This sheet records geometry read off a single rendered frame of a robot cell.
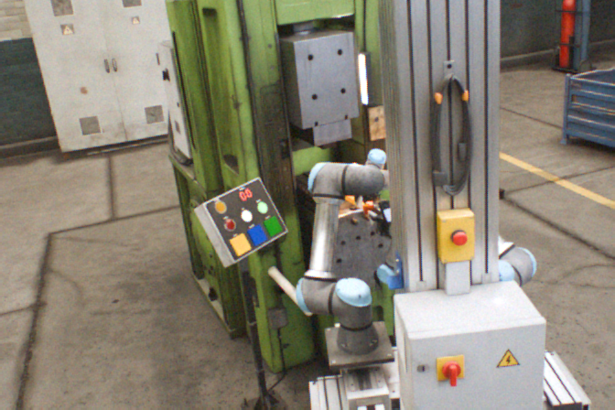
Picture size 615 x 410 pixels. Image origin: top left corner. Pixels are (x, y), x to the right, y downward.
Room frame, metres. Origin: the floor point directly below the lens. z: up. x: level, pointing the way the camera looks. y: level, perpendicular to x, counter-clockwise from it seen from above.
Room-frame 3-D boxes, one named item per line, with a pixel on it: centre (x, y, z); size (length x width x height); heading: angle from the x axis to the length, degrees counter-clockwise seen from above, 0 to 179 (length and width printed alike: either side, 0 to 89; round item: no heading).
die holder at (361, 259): (3.01, -0.11, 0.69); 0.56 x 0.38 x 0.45; 23
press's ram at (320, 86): (3.00, -0.10, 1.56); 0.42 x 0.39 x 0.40; 23
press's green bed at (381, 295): (3.01, -0.11, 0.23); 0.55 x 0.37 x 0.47; 23
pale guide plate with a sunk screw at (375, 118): (3.03, -0.38, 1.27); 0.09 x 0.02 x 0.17; 113
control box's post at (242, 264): (2.50, 0.34, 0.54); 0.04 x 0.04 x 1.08; 23
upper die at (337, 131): (2.98, -0.06, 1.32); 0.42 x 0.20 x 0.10; 23
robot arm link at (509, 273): (1.84, -0.61, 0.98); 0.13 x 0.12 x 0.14; 133
